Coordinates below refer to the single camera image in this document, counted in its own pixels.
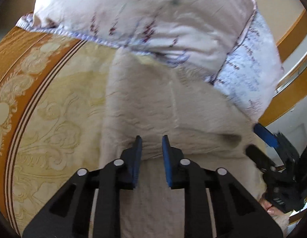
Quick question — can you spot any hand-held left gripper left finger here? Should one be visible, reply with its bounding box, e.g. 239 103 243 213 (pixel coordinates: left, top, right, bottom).
22 135 143 238

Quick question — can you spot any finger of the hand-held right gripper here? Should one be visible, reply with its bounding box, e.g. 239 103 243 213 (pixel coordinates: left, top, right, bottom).
253 122 299 162
246 145 277 174

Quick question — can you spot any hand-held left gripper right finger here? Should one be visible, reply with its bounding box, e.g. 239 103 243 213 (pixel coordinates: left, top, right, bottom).
162 135 284 238

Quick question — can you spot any person's right hand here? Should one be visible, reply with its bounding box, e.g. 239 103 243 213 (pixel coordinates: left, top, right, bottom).
260 197 280 215

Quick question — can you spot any blue lavender print pillow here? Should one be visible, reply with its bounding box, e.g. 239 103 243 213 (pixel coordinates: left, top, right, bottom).
205 10 285 122

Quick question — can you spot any yellow patterned bedspread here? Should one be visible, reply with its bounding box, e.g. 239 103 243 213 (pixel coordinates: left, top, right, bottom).
0 26 268 236

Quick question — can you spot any wooden headboard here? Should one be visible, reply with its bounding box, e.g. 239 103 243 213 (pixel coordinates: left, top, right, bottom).
257 7 307 127

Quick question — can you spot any pink floral pillow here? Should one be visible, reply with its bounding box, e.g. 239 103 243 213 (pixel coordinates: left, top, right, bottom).
16 0 258 70

